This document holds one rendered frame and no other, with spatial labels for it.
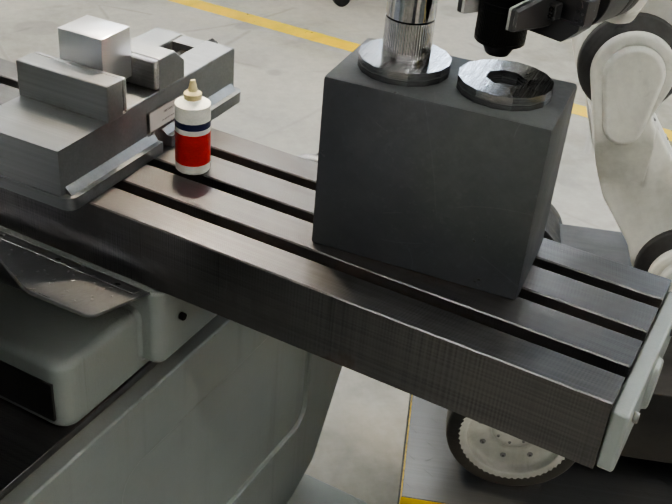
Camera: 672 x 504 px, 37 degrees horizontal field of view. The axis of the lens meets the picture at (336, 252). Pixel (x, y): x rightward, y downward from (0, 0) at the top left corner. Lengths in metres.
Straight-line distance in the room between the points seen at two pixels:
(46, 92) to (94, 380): 0.32
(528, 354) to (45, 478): 0.51
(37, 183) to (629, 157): 0.82
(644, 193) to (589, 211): 1.59
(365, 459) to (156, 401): 0.98
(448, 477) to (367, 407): 0.72
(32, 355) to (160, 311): 0.14
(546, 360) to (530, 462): 0.63
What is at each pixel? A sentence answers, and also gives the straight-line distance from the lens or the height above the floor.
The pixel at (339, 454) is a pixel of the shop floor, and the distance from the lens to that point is 2.14.
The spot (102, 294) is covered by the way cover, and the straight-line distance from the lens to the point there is 1.07.
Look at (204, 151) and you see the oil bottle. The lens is 1.14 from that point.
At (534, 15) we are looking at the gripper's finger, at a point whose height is 1.20.
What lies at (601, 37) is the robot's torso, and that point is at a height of 1.03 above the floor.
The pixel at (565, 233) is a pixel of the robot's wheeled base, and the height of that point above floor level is 0.57.
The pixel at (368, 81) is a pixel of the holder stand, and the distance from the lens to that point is 0.95.
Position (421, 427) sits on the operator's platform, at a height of 0.40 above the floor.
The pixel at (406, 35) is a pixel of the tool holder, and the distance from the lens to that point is 0.95.
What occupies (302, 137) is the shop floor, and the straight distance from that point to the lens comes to 3.33.
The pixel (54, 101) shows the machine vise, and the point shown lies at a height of 1.01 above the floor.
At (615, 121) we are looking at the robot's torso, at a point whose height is 0.93.
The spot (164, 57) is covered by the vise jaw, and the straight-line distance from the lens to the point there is 1.18.
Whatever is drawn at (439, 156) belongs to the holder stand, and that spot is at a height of 1.07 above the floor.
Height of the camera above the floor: 1.50
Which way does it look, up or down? 33 degrees down
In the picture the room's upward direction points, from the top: 5 degrees clockwise
